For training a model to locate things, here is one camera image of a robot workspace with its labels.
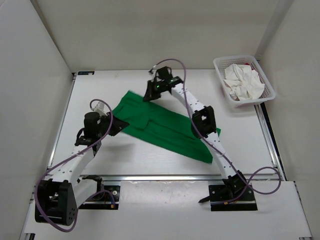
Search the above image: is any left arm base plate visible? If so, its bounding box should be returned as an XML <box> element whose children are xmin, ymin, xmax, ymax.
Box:
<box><xmin>80</xmin><ymin>181</ymin><xmax>121</xmax><ymax>210</ymax></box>

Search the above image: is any aluminium front rail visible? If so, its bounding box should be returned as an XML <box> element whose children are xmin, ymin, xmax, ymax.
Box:
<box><xmin>49</xmin><ymin>174</ymin><xmax>226</xmax><ymax>182</ymax></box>

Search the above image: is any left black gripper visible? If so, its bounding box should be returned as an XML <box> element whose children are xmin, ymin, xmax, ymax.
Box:
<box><xmin>96</xmin><ymin>111</ymin><xmax>130</xmax><ymax>138</ymax></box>

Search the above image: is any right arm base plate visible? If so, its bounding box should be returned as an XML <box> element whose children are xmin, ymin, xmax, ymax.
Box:
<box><xmin>208</xmin><ymin>185</ymin><xmax>258</xmax><ymax>212</ymax></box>

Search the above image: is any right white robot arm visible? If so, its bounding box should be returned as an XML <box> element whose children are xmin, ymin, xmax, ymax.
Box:
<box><xmin>143</xmin><ymin>66</ymin><xmax>248</xmax><ymax>205</ymax></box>

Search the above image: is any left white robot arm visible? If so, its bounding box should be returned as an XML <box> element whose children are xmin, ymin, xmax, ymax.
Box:
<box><xmin>34</xmin><ymin>111</ymin><xmax>130</xmax><ymax>226</ymax></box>

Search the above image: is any green t shirt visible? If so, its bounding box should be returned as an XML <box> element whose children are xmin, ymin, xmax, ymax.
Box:
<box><xmin>112</xmin><ymin>90</ymin><xmax>214</xmax><ymax>164</ymax></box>

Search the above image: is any white plastic basket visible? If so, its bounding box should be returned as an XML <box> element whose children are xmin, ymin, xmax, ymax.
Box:
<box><xmin>213</xmin><ymin>55</ymin><xmax>276</xmax><ymax>108</ymax></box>

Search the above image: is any white crumpled t shirt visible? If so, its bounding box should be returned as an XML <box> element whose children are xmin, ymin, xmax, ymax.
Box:
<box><xmin>223</xmin><ymin>64</ymin><xmax>265</xmax><ymax>101</ymax></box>

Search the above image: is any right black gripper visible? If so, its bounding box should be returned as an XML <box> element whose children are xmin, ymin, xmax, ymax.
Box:
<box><xmin>145</xmin><ymin>80</ymin><xmax>167</xmax><ymax>103</ymax></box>

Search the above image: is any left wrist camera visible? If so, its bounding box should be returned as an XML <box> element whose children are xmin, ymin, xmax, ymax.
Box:
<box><xmin>91</xmin><ymin>101</ymin><xmax>106</xmax><ymax>116</ymax></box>

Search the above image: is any aluminium left rail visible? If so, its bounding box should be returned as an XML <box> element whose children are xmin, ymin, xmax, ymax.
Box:
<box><xmin>46</xmin><ymin>72</ymin><xmax>77</xmax><ymax>170</ymax></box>

